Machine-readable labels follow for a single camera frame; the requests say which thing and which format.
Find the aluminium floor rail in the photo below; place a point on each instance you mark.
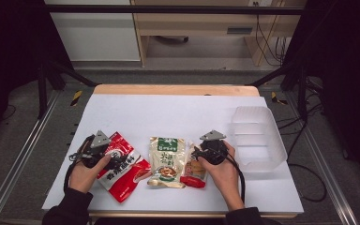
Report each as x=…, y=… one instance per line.
x=15, y=156
x=328, y=168

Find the black horizontal bar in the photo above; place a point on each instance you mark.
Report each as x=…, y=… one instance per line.
x=175, y=9

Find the black curtain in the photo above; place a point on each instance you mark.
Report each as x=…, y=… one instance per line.
x=347, y=78
x=9, y=62

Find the person's right hand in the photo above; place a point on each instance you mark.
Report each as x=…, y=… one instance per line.
x=223, y=176

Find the large red seasoning packet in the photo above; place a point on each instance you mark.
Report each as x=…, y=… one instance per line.
x=125, y=175

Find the light wooden desk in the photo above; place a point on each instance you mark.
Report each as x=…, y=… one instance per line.
x=197, y=25

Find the small orange red seasoning packet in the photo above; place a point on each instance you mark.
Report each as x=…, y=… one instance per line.
x=193, y=173

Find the wooden table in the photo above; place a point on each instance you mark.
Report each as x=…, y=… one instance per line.
x=175, y=90

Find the beige green-label seasoning packet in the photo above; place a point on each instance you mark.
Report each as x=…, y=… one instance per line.
x=167, y=164

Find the person's left hand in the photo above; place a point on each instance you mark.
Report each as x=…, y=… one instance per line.
x=84, y=176

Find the white cabinet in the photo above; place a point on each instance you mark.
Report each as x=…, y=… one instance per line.
x=97, y=34

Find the black metal stand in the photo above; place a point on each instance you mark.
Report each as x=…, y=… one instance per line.
x=295, y=81
x=48, y=84

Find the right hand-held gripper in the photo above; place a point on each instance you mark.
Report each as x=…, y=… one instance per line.
x=214, y=151

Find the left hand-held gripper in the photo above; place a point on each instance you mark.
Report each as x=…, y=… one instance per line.
x=97, y=144

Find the translucent plastic container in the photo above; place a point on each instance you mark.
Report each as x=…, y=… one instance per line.
x=258, y=139

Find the yellow black tape strip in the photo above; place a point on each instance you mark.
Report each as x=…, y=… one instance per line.
x=277, y=98
x=76, y=97

